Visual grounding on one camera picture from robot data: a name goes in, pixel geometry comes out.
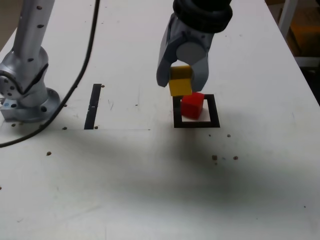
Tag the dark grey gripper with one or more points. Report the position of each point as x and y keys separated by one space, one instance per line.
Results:
x=192 y=36

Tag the yellow cube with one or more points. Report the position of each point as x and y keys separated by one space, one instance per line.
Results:
x=180 y=86

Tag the red cube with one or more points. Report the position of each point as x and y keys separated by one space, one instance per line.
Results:
x=191 y=107

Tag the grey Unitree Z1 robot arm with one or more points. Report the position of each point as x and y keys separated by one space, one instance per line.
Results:
x=30 y=37

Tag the black tape square outline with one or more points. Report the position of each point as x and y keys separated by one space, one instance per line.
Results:
x=213 y=112

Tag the black tape strip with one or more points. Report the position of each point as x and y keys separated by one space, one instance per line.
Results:
x=92 y=100

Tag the brown cardboard box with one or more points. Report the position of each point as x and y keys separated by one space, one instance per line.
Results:
x=305 y=32

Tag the white metal shelf frame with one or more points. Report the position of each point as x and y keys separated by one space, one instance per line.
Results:
x=310 y=61

